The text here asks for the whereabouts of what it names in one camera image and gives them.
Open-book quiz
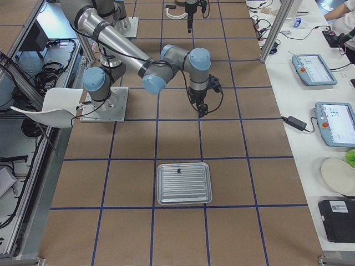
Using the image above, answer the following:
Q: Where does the teach pendant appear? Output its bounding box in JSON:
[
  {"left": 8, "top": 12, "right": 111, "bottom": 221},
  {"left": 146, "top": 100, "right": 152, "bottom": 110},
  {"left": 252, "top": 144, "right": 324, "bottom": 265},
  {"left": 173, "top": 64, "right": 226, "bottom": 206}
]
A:
[
  {"left": 292, "top": 54, "right": 338, "bottom": 86},
  {"left": 315, "top": 102, "right": 354, "bottom": 148}
]

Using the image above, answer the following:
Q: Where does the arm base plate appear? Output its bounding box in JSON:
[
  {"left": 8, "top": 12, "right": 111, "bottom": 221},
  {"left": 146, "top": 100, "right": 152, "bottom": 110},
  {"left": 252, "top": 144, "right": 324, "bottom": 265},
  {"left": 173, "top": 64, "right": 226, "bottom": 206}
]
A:
[
  {"left": 80, "top": 86, "right": 129, "bottom": 122},
  {"left": 113, "top": 17, "right": 139, "bottom": 39}
]

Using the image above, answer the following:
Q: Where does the aluminium frame post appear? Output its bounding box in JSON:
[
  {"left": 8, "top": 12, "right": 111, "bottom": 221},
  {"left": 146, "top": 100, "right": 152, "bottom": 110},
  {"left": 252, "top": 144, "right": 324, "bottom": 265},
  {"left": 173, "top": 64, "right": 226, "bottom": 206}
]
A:
[{"left": 260, "top": 0, "right": 294, "bottom": 63}]

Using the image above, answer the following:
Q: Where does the white plastic half ring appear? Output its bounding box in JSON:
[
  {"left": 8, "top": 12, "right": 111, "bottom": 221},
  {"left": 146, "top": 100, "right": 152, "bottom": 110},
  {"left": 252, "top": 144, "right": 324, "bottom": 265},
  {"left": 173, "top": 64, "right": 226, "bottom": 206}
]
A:
[{"left": 165, "top": 7, "right": 187, "bottom": 21}]

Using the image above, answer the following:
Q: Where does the ribbed metal tray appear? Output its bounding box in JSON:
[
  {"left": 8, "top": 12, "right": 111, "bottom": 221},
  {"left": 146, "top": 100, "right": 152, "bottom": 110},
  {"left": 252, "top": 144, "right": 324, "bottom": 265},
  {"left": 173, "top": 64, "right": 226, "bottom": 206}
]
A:
[{"left": 157, "top": 162, "right": 212, "bottom": 205}]

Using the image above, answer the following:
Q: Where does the beige plate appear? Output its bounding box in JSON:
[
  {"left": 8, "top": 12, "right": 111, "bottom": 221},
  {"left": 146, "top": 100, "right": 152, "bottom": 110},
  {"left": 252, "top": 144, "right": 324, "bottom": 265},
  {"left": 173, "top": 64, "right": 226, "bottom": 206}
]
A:
[{"left": 321, "top": 158, "right": 354, "bottom": 197}]

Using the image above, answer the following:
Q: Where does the far teach pendant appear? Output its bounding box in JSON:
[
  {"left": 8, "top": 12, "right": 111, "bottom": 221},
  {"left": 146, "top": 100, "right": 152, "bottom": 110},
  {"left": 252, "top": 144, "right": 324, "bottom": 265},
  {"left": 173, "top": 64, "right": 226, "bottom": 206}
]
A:
[{"left": 292, "top": 54, "right": 338, "bottom": 86}]

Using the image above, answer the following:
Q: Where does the black power adapter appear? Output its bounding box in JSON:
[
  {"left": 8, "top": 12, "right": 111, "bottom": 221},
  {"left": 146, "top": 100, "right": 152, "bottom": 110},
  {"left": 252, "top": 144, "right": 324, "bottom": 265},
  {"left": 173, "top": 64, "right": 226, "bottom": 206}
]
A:
[{"left": 281, "top": 116, "right": 307, "bottom": 131}]

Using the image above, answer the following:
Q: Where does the near teach pendant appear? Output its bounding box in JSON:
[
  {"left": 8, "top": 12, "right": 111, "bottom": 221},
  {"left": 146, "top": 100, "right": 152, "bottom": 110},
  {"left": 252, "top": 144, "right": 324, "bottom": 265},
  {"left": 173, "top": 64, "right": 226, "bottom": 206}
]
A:
[{"left": 315, "top": 102, "right": 354, "bottom": 148}]

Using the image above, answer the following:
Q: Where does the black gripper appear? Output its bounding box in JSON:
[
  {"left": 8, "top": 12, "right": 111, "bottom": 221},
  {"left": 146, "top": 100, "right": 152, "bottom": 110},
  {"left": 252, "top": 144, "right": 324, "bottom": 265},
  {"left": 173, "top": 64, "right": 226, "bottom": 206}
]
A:
[
  {"left": 188, "top": 87, "right": 210, "bottom": 116},
  {"left": 184, "top": 0, "right": 198, "bottom": 33}
]

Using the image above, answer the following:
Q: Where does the black laptop box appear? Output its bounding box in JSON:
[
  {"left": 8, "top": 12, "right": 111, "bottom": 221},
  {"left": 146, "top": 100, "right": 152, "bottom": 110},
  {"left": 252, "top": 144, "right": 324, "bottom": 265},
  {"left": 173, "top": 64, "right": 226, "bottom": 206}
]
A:
[{"left": 318, "top": 200, "right": 354, "bottom": 243}]

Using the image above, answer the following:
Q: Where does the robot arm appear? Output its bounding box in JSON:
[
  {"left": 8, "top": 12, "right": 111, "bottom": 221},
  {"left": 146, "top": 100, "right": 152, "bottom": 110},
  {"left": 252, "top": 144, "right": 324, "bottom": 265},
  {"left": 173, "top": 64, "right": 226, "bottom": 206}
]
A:
[
  {"left": 60, "top": 1, "right": 223, "bottom": 117},
  {"left": 92, "top": 1, "right": 206, "bottom": 33}
]

